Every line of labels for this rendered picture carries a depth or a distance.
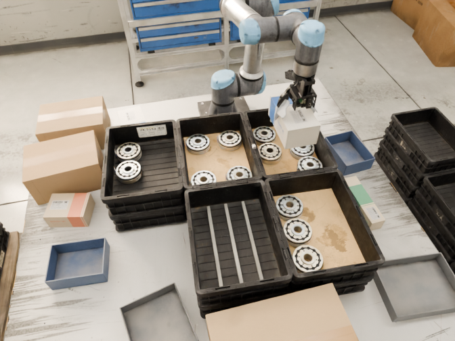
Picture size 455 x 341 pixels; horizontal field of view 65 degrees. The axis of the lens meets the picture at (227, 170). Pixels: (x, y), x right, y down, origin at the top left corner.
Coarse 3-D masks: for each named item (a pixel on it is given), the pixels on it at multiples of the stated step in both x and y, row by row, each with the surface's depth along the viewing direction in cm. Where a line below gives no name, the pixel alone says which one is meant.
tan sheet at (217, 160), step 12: (216, 144) 159; (192, 156) 154; (204, 156) 154; (216, 156) 154; (228, 156) 154; (240, 156) 154; (192, 168) 150; (204, 168) 150; (216, 168) 150; (228, 168) 149
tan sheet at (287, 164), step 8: (272, 128) 166; (280, 144) 159; (288, 152) 155; (280, 160) 152; (288, 160) 152; (296, 160) 152; (272, 168) 149; (280, 168) 149; (288, 168) 149; (296, 168) 149
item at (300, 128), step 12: (276, 96) 132; (288, 108) 127; (300, 108) 127; (276, 120) 130; (288, 120) 123; (300, 120) 123; (312, 120) 123; (288, 132) 120; (300, 132) 122; (312, 132) 123; (288, 144) 125; (300, 144) 126; (312, 144) 128
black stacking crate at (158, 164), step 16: (128, 128) 153; (112, 144) 154; (144, 144) 160; (160, 144) 160; (112, 160) 150; (144, 160) 153; (160, 160) 153; (176, 160) 153; (112, 176) 146; (144, 176) 147; (160, 176) 147; (176, 176) 147; (112, 192) 142; (128, 192) 142; (112, 208) 133; (128, 208) 135; (144, 208) 135; (160, 208) 137
